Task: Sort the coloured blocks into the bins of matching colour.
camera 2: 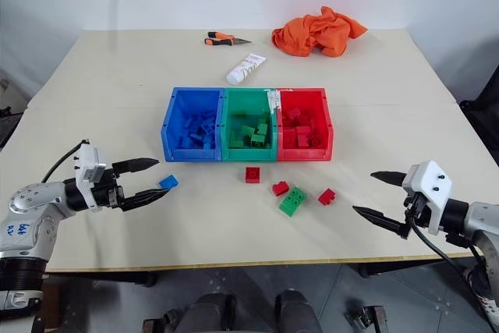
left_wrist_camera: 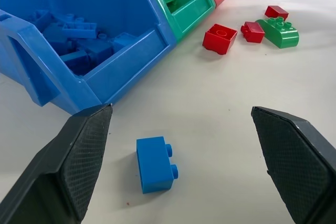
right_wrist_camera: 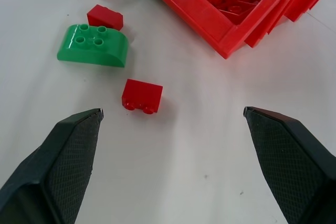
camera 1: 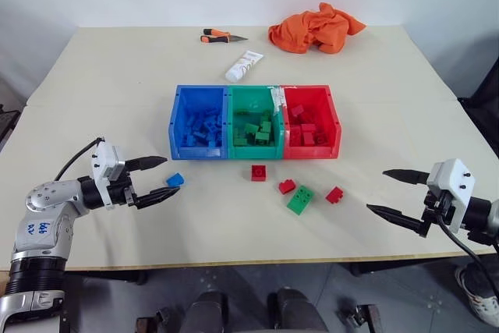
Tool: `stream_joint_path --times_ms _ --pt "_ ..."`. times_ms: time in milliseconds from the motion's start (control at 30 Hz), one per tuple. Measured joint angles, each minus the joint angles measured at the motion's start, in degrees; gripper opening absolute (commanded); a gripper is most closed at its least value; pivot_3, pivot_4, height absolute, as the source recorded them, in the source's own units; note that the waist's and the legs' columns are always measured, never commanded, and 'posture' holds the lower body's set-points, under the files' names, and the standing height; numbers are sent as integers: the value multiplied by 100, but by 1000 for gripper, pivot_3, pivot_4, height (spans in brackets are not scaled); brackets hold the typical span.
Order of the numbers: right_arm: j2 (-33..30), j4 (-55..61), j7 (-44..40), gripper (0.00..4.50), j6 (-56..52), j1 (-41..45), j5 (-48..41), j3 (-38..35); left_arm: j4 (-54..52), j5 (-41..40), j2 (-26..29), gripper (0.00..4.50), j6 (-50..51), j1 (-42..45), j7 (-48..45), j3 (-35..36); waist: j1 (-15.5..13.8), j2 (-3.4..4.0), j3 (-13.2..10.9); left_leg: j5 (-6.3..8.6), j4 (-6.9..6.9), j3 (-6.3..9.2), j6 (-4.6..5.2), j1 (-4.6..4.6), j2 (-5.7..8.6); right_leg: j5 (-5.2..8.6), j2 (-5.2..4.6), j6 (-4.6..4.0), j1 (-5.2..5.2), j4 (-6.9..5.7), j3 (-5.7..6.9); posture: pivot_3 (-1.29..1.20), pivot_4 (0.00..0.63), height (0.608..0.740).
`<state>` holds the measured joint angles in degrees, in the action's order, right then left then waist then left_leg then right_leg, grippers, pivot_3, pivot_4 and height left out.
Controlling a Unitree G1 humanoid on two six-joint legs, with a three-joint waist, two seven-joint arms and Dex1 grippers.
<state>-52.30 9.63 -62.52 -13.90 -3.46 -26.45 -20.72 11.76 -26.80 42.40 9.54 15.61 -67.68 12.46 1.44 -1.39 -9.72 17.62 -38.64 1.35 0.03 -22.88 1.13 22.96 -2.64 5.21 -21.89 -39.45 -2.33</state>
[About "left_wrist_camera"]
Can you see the small red toy brick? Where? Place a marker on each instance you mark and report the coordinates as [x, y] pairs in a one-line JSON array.
[[253, 32]]

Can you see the green plastic storage bin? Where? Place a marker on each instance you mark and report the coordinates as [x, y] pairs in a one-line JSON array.
[[187, 11]]

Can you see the blue plastic storage bin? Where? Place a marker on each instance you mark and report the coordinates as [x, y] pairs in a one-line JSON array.
[[126, 6]]

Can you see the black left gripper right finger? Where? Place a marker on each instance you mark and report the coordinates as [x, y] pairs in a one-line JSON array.
[[294, 161]]

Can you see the green curved toy brick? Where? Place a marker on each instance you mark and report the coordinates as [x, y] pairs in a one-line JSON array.
[[281, 33]]

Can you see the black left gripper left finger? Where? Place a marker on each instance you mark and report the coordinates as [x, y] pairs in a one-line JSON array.
[[65, 166]]

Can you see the flat red toy brick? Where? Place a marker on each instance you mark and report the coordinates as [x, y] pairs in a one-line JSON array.
[[276, 12]]

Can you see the blue two-stud toy brick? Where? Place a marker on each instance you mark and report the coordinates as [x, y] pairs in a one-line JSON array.
[[153, 163]]

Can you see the red hollow-side toy brick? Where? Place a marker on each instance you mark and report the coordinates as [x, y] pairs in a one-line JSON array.
[[219, 39]]

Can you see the long blue toy brick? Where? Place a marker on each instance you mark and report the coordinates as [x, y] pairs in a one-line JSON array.
[[80, 28]]

